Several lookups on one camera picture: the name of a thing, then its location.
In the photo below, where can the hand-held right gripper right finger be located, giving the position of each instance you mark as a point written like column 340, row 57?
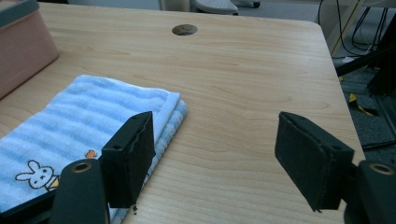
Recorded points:
column 308, row 161

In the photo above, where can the blue striped towel with rabbit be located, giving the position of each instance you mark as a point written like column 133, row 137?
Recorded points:
column 77, row 124

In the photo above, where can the chair base with casters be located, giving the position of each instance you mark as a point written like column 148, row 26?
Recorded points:
column 218, row 6

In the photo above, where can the yellow and black tape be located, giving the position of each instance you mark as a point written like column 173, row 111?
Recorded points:
column 359, row 105

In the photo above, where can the pink storage box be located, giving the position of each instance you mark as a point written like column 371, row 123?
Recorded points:
column 21, row 46

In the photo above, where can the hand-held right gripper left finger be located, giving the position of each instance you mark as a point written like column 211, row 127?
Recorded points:
column 129, row 161

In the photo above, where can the black metal stand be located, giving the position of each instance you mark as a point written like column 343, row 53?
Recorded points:
column 373, row 62

